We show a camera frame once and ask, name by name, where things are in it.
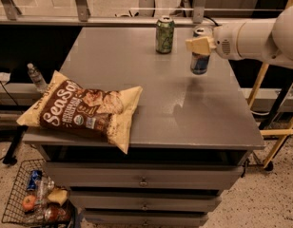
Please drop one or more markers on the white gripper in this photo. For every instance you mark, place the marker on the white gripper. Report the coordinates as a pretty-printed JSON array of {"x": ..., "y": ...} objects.
[{"x": 224, "y": 42}]

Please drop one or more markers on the blue silver redbull can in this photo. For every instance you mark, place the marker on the blue silver redbull can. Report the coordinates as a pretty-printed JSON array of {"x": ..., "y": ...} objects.
[{"x": 199, "y": 62}]

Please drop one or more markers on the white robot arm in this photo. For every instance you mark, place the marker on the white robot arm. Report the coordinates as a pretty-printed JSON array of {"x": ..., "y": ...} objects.
[{"x": 266, "y": 40}]

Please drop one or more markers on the green soda can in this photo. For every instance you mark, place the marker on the green soda can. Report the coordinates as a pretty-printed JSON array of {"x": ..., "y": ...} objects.
[{"x": 164, "y": 34}]

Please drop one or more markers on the brown sea salt chip bag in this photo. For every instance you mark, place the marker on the brown sea salt chip bag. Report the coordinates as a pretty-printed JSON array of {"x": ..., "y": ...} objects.
[{"x": 66, "y": 106}]

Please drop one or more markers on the blue can in basket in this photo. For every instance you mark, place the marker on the blue can in basket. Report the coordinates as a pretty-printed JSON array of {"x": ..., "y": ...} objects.
[{"x": 34, "y": 177}]

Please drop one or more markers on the grey drawer cabinet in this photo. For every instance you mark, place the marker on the grey drawer cabinet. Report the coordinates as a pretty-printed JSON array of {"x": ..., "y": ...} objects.
[{"x": 189, "y": 138}]

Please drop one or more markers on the clear plastic water bottle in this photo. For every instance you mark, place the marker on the clear plastic water bottle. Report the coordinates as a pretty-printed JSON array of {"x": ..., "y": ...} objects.
[{"x": 37, "y": 78}]

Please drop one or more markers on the yellow sponge in basket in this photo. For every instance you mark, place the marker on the yellow sponge in basket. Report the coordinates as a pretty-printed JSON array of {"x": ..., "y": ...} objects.
[{"x": 59, "y": 196}]

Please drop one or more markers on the clear bottle in basket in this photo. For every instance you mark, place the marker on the clear bottle in basket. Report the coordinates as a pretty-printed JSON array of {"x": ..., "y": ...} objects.
[{"x": 44, "y": 187}]

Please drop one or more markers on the red bottle in basket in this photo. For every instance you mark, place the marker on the red bottle in basket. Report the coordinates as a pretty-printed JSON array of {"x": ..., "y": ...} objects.
[{"x": 54, "y": 213}]

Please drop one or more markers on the red apple in basket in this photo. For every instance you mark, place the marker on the red apple in basket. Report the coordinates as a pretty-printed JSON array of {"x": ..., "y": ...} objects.
[{"x": 28, "y": 202}]

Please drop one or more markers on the black wire basket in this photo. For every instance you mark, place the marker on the black wire basket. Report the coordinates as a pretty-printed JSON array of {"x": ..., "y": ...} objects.
[{"x": 14, "y": 212}]

